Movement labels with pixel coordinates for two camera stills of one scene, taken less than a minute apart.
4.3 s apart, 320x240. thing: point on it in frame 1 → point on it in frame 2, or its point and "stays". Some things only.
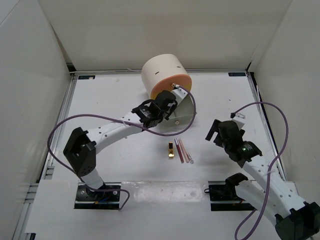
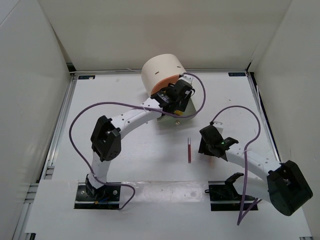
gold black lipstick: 171,150 → 178,112
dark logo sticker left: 86,77 stays
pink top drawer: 165,84 stays
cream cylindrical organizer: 160,66 stays
